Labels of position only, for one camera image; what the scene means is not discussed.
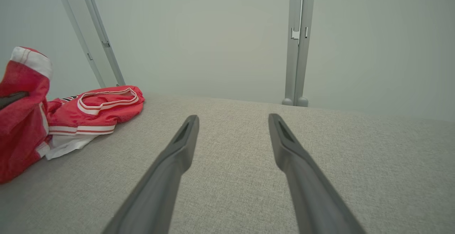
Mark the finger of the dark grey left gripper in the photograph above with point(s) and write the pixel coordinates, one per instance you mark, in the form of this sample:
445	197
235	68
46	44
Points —
12	100

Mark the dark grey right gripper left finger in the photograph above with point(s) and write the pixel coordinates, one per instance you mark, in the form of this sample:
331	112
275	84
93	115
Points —
160	191

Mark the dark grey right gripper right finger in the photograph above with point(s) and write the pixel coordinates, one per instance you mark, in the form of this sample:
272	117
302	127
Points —
312	198

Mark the red shorts white stripe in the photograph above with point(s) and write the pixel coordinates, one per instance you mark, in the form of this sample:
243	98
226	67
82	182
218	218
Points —
21	138

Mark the red Bulls jersey white sleeves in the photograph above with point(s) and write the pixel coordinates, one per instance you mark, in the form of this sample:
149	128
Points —
106	115

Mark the grey partition post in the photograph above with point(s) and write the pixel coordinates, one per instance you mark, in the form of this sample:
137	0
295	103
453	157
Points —
96	42

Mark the grey partition post rounded feet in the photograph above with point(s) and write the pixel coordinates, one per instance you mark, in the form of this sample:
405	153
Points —
293	67

